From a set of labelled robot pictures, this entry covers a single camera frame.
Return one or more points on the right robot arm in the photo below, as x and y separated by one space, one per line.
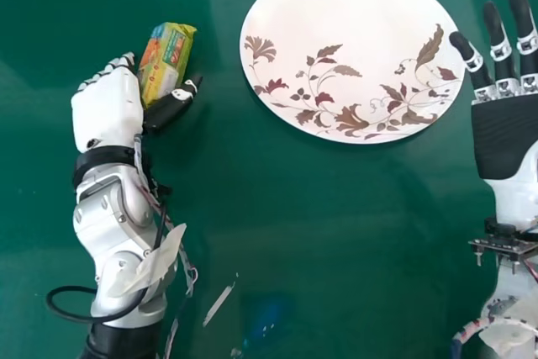
513 291

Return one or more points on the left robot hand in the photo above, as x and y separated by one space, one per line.
105 111

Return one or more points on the plate with brown leaf pattern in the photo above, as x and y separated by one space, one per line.
349 31

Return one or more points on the white tape strip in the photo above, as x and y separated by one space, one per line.
218 304

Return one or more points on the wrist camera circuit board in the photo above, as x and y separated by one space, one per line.
500 245

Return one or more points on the yellow-green biscuit packet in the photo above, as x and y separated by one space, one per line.
164 60

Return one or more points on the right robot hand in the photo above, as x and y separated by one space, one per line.
504 140

